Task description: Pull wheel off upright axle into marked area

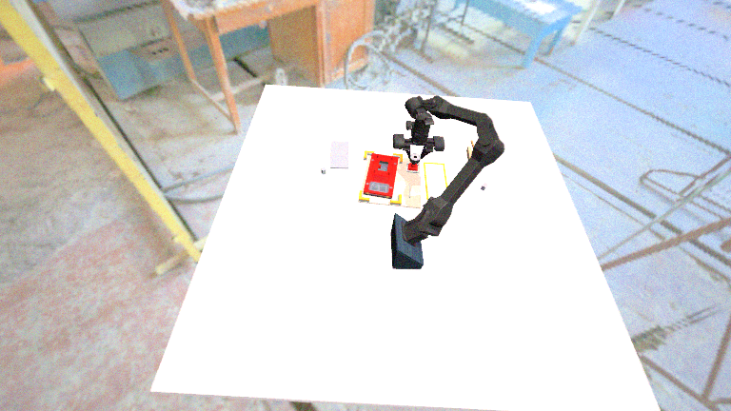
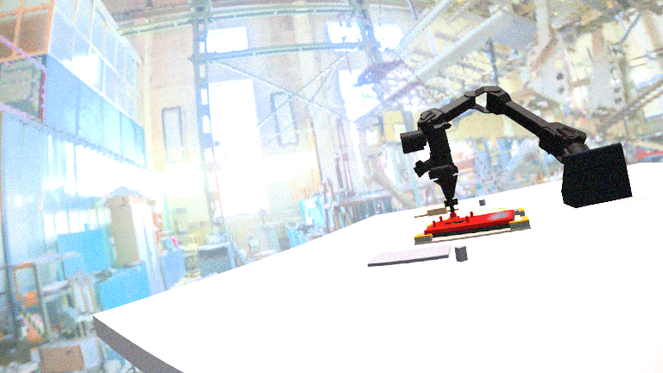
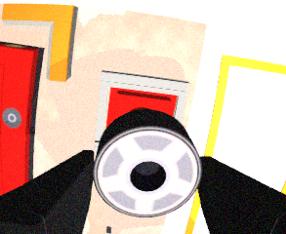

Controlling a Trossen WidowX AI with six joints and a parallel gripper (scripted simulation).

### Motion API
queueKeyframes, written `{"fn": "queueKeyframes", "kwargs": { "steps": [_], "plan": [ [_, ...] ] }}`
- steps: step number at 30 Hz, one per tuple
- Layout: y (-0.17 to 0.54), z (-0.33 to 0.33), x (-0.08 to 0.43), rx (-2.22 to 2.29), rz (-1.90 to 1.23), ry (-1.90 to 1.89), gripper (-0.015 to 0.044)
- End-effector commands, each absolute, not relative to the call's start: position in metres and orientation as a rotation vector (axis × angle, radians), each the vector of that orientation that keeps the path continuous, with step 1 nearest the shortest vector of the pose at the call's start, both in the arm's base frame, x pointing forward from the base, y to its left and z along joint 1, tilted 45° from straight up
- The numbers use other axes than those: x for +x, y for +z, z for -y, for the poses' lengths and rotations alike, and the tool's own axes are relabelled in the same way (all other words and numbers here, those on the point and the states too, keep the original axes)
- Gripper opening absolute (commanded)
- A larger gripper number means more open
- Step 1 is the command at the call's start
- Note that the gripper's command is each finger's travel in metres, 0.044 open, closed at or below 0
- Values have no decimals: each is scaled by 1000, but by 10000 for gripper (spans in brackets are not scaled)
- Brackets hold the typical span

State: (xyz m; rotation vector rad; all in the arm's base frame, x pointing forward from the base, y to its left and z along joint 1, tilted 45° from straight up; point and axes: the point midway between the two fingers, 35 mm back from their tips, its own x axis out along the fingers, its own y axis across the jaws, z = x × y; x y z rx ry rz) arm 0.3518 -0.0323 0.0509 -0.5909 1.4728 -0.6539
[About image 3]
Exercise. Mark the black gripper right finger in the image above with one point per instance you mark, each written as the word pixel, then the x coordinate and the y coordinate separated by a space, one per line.
pixel 234 203

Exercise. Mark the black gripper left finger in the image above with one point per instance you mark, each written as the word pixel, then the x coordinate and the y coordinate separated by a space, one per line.
pixel 55 202

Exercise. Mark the yellow rectangular outline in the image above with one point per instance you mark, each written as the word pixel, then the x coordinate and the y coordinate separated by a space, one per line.
pixel 226 61

